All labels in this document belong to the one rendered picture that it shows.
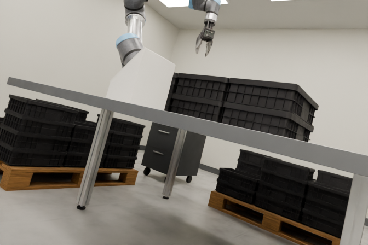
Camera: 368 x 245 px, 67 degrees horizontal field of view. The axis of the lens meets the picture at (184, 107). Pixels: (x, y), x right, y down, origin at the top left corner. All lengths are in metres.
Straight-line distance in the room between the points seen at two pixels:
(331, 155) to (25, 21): 4.02
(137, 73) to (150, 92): 0.11
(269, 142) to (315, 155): 0.10
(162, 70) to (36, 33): 3.25
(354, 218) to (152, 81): 0.91
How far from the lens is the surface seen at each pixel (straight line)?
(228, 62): 5.44
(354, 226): 1.23
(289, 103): 1.12
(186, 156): 3.33
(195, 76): 1.34
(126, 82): 1.15
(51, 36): 4.42
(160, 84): 1.22
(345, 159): 0.63
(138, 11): 1.69
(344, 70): 4.88
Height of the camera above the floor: 0.66
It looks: 4 degrees up
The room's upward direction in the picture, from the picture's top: 14 degrees clockwise
